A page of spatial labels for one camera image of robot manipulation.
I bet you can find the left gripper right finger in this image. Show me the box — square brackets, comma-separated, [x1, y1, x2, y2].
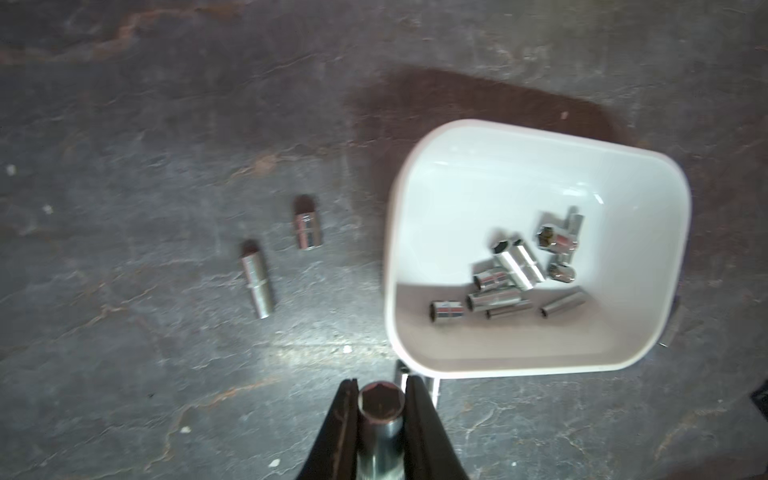
[403, 376, 469, 480]

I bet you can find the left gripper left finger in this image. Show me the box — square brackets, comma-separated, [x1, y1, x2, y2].
[296, 379, 359, 480]

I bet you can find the large long chrome socket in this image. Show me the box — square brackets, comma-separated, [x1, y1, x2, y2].
[357, 381, 405, 479]

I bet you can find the medium long chrome socket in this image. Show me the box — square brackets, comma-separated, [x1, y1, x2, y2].
[241, 251, 275, 319]

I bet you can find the white plastic storage box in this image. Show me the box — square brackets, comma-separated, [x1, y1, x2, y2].
[383, 120, 691, 379]

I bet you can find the short chrome socket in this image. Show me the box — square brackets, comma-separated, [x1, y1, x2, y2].
[294, 211, 323, 250]

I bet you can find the long thin chrome socket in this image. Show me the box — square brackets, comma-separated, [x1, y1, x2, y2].
[423, 377, 441, 407]

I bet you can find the large wide chrome socket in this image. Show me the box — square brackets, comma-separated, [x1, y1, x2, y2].
[429, 300, 465, 323]

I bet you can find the long chrome socket in box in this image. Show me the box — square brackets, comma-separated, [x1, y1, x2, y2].
[467, 287, 523, 312]

